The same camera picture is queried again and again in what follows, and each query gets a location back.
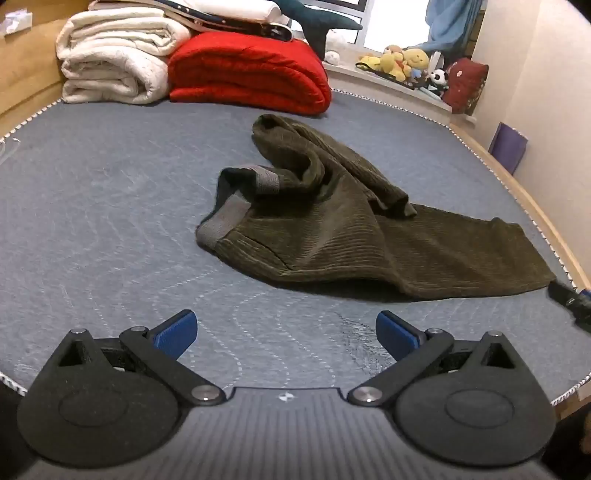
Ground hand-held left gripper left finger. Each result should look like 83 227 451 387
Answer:
46 309 227 408

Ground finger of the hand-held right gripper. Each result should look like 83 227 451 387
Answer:
547 279 591 334

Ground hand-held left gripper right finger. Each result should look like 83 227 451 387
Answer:
348 310 533 408

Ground olive corduroy pants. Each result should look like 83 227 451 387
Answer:
196 114 557 303

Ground grey quilted mattress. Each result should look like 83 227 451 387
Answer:
0 85 591 402

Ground purple mat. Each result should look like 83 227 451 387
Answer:
488 122 528 175

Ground red cushion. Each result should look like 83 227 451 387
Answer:
441 58 489 115

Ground white window sill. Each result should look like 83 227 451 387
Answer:
322 61 476 125

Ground panda plush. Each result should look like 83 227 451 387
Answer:
427 68 451 94

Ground red folded comforter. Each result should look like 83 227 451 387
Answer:
167 32 332 116

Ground yellow bear plush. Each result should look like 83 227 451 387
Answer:
356 45 431 84

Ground white folded blanket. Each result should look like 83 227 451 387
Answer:
56 10 192 106

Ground white seal plush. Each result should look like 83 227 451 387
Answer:
323 28 348 65

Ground blue curtain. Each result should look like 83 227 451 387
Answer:
406 0 488 58

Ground tan headboard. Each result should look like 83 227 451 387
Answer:
0 18 81 134

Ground window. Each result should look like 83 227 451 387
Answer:
330 0 435 52

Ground teal shark plush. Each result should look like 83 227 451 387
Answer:
277 0 364 63

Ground white folded bedding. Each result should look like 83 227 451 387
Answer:
88 0 289 29

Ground white crumpled paper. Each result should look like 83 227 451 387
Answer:
0 11 34 37

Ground wooden bed frame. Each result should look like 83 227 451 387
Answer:
450 121 591 418

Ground black strap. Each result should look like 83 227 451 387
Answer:
355 62 419 85

